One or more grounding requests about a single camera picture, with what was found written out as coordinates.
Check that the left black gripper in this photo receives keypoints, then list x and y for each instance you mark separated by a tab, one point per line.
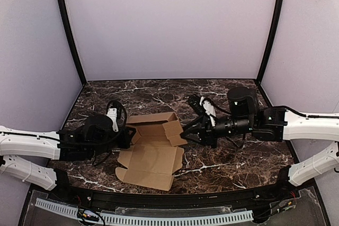
126	137

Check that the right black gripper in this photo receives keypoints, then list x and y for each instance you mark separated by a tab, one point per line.
210	132

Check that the brown cardboard paper box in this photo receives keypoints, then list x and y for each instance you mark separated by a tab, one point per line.
156	152

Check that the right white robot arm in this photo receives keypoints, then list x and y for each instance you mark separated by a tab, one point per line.
277	123

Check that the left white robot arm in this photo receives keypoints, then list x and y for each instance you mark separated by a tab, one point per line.
99	134

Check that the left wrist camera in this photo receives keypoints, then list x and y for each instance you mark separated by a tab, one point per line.
117	113

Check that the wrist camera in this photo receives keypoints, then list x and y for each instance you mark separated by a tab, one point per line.
117	113
203	106

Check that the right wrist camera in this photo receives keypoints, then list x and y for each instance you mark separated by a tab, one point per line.
203	106

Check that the white slotted cable duct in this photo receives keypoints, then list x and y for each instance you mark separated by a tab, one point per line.
117	219

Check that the black front rail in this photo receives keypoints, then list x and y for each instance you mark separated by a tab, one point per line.
257	199

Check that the right black frame post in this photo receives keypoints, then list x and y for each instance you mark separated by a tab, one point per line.
270	40

